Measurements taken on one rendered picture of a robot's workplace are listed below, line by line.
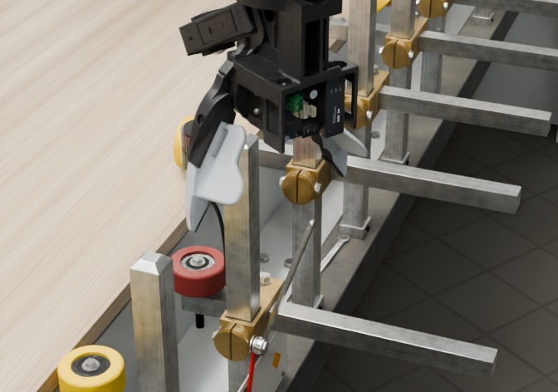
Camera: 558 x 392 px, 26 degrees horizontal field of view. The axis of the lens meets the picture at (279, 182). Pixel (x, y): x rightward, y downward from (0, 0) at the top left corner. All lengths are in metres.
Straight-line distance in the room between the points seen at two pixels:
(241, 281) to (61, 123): 0.60
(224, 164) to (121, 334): 0.88
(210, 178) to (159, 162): 0.99
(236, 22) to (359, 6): 1.00
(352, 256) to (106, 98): 0.51
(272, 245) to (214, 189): 1.30
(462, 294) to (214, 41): 2.30
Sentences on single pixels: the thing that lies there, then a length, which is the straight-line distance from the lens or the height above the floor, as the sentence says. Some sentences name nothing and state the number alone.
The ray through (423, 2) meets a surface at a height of 0.95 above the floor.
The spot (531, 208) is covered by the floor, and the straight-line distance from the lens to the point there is 3.58.
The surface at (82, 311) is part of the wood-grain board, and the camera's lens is 1.59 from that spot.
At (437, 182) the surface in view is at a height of 0.96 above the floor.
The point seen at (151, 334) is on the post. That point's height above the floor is 1.02.
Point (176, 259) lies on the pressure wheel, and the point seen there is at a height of 0.91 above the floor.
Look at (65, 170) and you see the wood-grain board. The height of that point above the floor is 0.90.
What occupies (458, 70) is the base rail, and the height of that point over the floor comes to 0.70.
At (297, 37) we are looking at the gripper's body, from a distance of 0.85.
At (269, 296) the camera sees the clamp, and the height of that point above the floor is 0.87.
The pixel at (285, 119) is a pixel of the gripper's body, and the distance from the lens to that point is 0.89.
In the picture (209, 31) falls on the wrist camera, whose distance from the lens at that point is 0.95.
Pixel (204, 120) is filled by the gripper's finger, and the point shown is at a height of 1.41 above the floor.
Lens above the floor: 1.83
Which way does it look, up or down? 30 degrees down
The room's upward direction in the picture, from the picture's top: straight up
